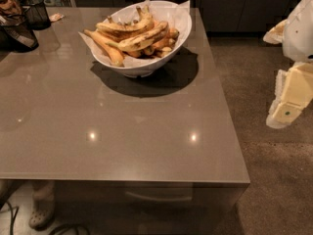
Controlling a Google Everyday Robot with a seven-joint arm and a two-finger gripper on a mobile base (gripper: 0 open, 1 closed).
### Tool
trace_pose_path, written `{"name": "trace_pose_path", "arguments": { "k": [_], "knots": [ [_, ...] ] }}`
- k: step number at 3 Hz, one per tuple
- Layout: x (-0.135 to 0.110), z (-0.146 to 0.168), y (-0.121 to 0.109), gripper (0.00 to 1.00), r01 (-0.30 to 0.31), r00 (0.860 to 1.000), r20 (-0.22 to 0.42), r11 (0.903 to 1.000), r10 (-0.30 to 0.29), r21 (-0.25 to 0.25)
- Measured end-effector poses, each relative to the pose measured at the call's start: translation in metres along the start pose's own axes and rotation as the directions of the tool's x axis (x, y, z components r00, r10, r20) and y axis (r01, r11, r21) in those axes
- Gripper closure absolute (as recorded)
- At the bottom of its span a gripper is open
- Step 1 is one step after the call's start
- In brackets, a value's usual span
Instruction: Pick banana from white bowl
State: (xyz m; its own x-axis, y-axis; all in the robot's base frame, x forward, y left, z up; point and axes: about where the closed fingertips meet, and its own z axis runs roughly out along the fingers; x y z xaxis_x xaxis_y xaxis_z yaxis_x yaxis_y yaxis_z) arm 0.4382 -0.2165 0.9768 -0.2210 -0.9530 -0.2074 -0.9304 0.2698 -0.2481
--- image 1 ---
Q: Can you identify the spotted banana back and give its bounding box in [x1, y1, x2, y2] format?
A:
[96, 5, 155, 40]

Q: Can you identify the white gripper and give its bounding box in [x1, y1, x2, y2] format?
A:
[263, 0, 313, 129]

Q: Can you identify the black mesh basket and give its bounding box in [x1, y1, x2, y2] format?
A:
[0, 15, 39, 53]

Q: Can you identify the black floor cable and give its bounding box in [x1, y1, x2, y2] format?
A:
[0, 201, 91, 235]

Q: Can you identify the long banana front left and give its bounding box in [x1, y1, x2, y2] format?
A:
[83, 29, 124, 67]

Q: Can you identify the spotted banana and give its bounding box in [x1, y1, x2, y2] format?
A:
[96, 5, 155, 40]
[107, 21, 169, 52]

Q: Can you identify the drawer handle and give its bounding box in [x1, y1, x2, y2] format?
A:
[125, 191, 193, 203]

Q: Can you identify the small bananas right pile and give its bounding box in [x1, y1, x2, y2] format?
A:
[127, 27, 180, 58]

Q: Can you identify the small wrapper on table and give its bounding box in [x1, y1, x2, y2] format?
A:
[49, 13, 64, 23]

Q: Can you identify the black mesh cup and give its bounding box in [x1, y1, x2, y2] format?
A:
[21, 0, 51, 30]

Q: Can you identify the grey clog shoe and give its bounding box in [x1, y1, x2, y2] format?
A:
[28, 200, 55, 229]

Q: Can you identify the white bowl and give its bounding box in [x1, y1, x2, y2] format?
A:
[87, 0, 193, 79]

